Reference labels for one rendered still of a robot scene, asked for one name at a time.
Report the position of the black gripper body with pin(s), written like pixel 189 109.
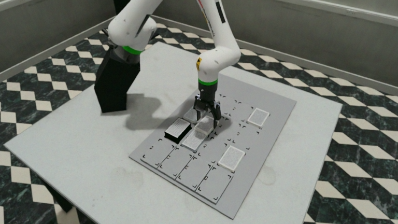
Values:
pixel 208 97

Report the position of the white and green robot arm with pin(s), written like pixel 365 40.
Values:
pixel 125 27

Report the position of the clear plastic lid with yellow tape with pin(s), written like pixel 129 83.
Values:
pixel 191 115

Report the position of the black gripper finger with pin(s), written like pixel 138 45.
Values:
pixel 216 112
pixel 197 97

